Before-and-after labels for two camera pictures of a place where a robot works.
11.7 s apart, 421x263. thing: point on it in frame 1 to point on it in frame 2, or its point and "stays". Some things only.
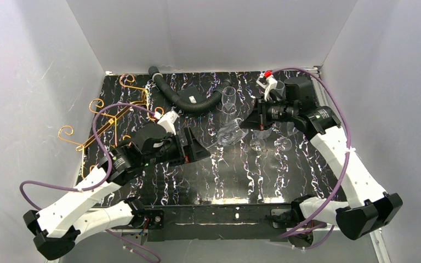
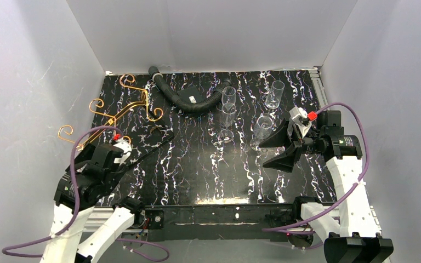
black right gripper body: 262,114 to 297,147
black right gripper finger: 257,120 to 279,137
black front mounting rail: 243,222 stays
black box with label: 191,95 stays
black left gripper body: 187,146 to 124,164
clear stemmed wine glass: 230,132 to 262,129
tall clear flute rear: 228,95 stays
